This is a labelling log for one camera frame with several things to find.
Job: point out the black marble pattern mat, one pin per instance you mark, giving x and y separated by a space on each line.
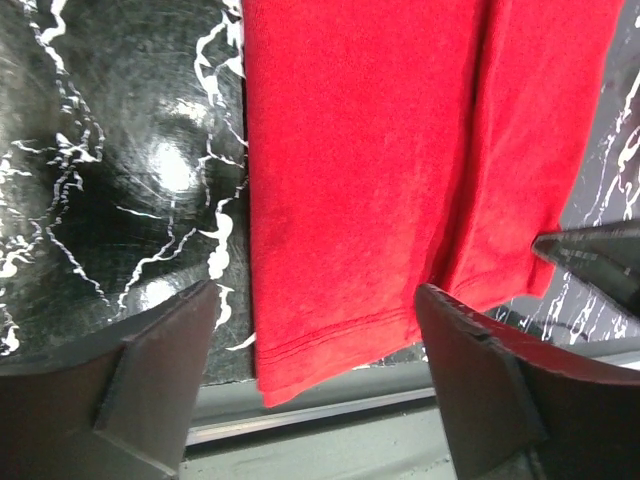
124 167

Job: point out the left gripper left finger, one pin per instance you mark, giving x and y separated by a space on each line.
114 404

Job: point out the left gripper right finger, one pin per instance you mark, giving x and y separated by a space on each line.
514 407

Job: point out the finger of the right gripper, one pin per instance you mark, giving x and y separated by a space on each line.
604 257

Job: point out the red t-shirt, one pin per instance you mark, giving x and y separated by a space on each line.
396 143

